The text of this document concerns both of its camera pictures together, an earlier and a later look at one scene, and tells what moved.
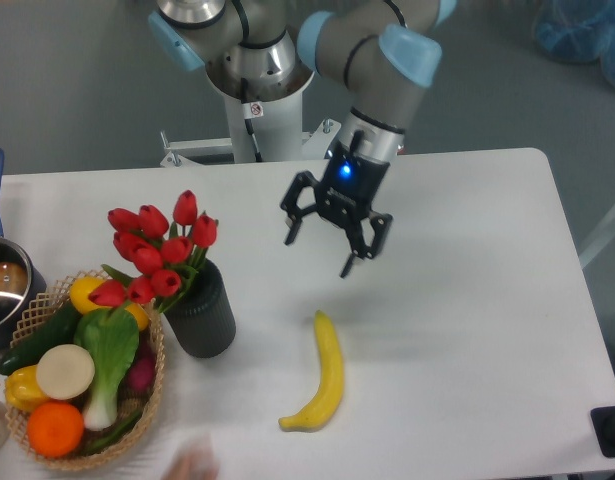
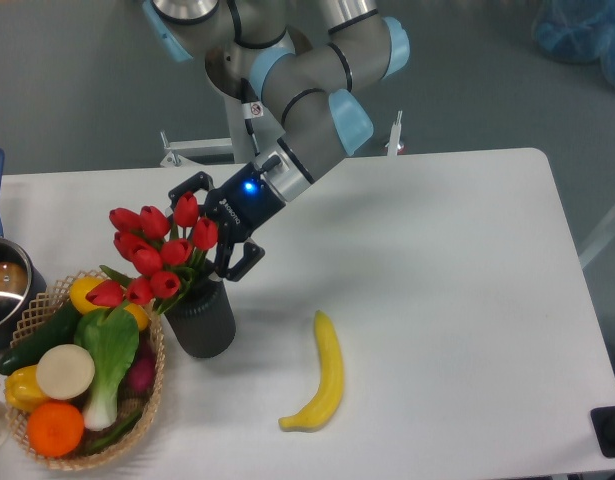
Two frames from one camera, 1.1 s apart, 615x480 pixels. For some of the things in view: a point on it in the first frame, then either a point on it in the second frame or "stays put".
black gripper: [350, 179] to [242, 207]
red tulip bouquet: [164, 254] stays put
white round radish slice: [65, 371] stays put
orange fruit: [55, 429] stays put
